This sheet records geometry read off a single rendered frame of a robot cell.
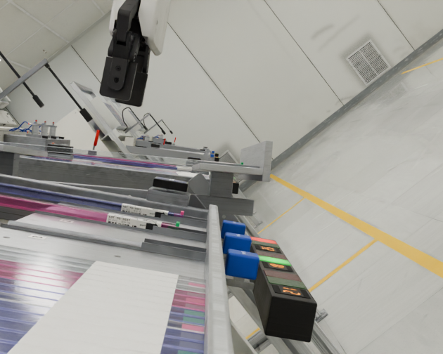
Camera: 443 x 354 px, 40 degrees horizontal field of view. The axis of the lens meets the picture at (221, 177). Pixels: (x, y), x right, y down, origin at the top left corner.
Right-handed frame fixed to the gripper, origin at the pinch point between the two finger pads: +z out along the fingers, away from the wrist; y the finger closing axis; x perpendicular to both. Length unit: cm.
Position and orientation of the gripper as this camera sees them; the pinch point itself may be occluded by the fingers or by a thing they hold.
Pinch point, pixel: (123, 93)
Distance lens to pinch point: 69.1
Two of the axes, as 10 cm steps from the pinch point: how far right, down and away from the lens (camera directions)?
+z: -2.1, 9.8, 0.4
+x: -9.8, -2.1, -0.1
